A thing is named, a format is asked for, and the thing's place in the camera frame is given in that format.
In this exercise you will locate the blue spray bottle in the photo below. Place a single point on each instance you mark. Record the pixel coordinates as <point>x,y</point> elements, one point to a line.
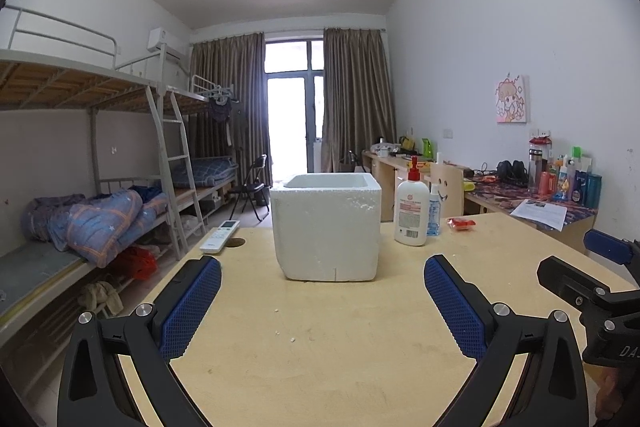
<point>436,219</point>

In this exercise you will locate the hanging dark clothes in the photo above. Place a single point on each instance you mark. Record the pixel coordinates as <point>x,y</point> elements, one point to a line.
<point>220,109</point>

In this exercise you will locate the red bag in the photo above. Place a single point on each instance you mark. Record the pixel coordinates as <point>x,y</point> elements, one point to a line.
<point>136,262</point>

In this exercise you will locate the black headphones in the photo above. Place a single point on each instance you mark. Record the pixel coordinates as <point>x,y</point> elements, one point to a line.
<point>512,172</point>

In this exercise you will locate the orange bottle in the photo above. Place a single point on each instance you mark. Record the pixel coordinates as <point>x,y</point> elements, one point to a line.
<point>547,183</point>

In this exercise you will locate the grey blanket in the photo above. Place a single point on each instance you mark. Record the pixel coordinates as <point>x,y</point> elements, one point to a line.
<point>47,219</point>

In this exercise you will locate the white remote control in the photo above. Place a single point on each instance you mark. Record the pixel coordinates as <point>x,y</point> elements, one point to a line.
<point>220,237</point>

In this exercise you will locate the white bunk bed ladder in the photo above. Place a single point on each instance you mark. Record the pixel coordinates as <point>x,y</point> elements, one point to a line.
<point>177,167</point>

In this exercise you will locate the printed paper sheet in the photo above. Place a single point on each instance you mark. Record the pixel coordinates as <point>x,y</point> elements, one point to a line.
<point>540,213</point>

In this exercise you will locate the person's right hand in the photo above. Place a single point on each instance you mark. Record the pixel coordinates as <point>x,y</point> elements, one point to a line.
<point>607,392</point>

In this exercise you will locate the blue plaid quilt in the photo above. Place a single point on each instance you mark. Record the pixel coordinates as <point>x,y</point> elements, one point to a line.
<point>110,227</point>

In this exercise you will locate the white lotion bottle red pump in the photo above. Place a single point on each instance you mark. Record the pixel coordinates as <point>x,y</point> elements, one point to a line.
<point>411,217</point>

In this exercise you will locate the folded blue plaid bedding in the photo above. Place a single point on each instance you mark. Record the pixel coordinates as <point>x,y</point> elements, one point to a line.
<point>212,171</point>

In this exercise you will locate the yellow plastic object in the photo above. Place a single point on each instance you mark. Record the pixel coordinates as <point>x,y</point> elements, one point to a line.
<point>469,185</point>

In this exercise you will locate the green packet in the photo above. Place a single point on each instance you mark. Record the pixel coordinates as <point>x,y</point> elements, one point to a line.
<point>427,148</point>

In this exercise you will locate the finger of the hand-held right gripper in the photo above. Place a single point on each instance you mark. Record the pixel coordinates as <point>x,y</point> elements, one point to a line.
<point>565,279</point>
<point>606,245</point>

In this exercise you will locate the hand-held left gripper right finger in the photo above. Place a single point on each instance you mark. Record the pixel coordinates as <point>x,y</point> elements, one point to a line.
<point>455,304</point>

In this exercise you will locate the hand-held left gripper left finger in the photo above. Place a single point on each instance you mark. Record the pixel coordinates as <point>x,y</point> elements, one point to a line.
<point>187,304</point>

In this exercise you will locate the white cartoon bottle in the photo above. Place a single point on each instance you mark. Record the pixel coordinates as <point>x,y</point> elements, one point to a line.
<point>562,184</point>

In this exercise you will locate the yellow bag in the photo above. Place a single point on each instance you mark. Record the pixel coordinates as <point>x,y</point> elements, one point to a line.
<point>407,143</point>

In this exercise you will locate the white pot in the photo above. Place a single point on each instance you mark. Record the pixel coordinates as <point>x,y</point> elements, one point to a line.
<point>384,150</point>

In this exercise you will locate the pink cartoon wall poster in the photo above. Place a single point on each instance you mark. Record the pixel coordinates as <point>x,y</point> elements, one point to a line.
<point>511,98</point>

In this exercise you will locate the white foam box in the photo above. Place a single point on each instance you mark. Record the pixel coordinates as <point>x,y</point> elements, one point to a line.
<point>325,232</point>

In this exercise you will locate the brown curtain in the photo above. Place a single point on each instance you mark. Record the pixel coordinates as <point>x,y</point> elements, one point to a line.
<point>227,72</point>
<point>357,97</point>

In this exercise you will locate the glass balcony door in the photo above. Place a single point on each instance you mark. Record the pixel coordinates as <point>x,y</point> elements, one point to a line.
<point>292,117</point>

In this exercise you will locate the wooden desk with drawers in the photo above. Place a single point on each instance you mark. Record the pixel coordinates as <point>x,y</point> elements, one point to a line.
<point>385,177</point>

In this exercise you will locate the red snack packet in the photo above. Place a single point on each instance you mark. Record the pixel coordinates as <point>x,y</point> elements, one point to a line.
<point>461,224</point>

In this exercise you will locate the beige cloth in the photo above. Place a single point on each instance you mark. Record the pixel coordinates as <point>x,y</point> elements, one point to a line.
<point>102,299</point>

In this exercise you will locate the teal bottle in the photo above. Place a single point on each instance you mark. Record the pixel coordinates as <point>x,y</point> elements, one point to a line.
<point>593,192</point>

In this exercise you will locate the dark blue cloth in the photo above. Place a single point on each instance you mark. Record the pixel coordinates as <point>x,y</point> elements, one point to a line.
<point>147,193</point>

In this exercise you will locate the desk with patterned cover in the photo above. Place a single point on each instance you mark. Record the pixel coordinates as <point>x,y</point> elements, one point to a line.
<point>500,199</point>

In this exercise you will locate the metal bunk bed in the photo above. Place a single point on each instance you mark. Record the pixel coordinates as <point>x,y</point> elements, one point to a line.
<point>60,82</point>
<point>200,94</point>

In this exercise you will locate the black folding chair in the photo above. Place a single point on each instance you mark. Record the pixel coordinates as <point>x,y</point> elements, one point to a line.
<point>252,189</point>

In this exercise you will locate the white air conditioner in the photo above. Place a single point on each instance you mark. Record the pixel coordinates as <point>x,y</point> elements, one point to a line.
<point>165,42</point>

